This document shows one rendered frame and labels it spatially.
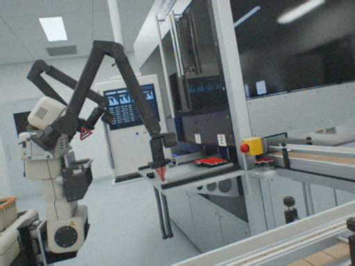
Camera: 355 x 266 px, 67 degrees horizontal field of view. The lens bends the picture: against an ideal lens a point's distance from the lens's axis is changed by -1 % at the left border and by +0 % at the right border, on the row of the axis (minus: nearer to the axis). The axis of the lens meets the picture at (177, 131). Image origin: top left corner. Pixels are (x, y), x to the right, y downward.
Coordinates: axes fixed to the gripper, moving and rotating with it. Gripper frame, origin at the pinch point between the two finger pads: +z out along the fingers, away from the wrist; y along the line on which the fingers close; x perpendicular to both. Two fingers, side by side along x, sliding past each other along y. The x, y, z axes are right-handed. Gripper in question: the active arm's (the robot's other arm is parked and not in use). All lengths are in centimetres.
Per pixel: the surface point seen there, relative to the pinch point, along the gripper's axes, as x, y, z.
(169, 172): 19.5, 9.0, 1.4
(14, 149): 543, -190, -21
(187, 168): 19.6, 19.8, 1.4
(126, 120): 89, 0, -32
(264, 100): -13, 53, -29
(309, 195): -34, 53, 13
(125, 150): 90, -4, -9
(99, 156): 544, -18, 30
